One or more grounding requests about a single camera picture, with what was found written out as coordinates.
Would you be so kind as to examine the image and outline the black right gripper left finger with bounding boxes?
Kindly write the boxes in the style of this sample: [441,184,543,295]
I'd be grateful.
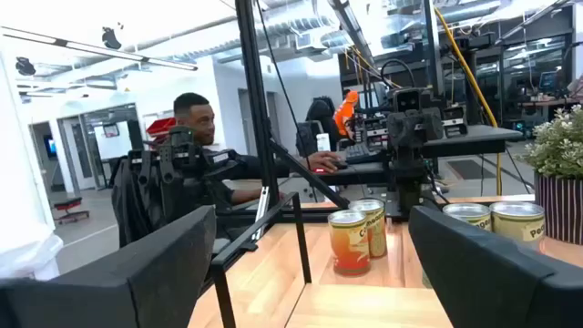
[0,204,218,328]

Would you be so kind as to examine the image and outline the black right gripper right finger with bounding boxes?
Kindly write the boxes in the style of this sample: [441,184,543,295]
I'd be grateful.
[407,204,583,328]

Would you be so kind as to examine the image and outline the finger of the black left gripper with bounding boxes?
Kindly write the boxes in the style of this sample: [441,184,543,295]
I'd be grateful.
[386,111,406,148]
[423,111,444,141]

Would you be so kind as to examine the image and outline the green labelled can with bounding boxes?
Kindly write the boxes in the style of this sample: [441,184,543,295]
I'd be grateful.
[489,200,547,251]

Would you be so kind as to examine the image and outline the yellow-green Peaches can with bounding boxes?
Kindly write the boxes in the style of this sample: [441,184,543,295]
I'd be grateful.
[442,202,493,233]

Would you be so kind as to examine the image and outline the orange labelled can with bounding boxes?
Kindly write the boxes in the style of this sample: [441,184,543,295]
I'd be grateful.
[327,209,373,278]

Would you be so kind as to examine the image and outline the black-framed wooden shelf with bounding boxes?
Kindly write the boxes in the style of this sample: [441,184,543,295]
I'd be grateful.
[210,190,456,328]

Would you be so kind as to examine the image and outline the black desk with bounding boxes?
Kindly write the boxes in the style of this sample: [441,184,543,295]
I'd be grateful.
[421,124,525,160]

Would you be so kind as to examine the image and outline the black keyboard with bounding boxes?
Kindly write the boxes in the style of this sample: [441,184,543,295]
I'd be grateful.
[344,143,384,165]

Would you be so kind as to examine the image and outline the person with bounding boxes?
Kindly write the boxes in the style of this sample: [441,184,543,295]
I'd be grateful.
[333,89,361,140]
[172,92,343,215]

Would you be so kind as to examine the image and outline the black side table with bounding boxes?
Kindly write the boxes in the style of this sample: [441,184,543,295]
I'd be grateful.
[313,159,393,187]

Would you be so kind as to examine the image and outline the black office chair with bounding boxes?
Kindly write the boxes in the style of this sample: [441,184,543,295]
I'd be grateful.
[295,95,342,159]

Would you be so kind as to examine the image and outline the person's hand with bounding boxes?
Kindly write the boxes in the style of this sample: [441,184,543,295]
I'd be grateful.
[305,151,343,173]

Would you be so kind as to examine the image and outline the low black stool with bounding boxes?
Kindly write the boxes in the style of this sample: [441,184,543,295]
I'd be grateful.
[52,196,91,225]

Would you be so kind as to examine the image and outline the potted plant, striped pot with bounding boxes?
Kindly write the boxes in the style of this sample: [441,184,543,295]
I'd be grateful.
[518,103,583,247]

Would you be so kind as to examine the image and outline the computer monitor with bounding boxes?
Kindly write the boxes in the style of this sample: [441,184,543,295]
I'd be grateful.
[539,70,559,92]

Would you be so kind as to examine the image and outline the red storage bins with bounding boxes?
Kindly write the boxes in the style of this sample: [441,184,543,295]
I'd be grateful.
[145,117,178,140]

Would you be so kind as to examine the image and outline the ceiling light bar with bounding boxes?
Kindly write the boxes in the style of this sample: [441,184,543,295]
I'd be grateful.
[0,25,199,73]

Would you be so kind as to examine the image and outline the black ceiling fixture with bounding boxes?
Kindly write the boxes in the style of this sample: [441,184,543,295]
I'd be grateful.
[100,26,123,51]
[15,56,36,77]

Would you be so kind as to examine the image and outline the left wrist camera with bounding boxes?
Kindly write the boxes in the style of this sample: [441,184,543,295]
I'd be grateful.
[391,87,424,114]

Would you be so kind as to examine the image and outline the yellow cable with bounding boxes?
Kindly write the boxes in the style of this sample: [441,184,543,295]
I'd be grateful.
[433,6,504,197]

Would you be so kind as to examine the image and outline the black hanging cable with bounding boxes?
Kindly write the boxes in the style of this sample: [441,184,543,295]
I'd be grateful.
[254,0,320,204]

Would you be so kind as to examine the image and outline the black aluminium rig frame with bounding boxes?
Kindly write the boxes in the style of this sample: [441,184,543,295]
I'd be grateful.
[234,0,445,224]

